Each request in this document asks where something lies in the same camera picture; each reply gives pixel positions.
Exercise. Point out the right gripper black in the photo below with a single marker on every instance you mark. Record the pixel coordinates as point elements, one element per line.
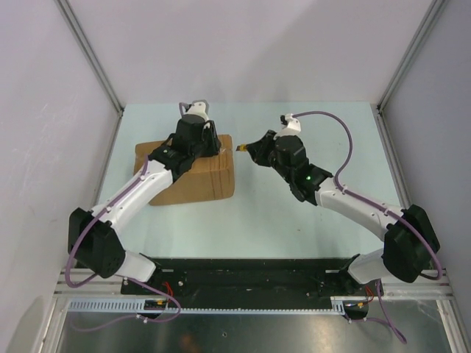
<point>258,150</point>

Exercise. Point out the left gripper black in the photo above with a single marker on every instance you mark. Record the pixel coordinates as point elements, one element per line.
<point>211,133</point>

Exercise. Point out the yellow utility knife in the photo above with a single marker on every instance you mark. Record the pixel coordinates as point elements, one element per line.
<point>242,147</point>

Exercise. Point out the brown cardboard express box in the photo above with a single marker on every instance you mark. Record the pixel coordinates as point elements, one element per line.
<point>209,179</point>

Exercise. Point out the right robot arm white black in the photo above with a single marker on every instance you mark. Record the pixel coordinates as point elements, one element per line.
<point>409,241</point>

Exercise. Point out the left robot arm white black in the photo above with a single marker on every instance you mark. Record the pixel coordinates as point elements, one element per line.
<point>93,235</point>

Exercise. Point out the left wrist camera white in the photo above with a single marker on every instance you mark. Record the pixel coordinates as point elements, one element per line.
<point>198,107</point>

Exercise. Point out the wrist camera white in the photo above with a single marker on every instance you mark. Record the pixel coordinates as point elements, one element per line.
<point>198,107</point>
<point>291,126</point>

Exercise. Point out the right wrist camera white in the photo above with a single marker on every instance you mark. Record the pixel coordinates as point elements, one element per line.
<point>291,126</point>

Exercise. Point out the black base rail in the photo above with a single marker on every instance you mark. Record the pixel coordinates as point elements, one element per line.
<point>251,283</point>

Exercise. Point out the white slotted cable duct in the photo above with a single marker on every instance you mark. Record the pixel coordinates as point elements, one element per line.
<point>150,306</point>

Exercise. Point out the left aluminium frame post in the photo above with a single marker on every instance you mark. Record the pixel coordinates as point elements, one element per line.
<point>72,21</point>

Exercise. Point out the aluminium frame post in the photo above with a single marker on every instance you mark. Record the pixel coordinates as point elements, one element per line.
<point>72,21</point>
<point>426,25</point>

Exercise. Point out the right aluminium frame post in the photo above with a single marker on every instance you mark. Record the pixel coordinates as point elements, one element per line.
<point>426,25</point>

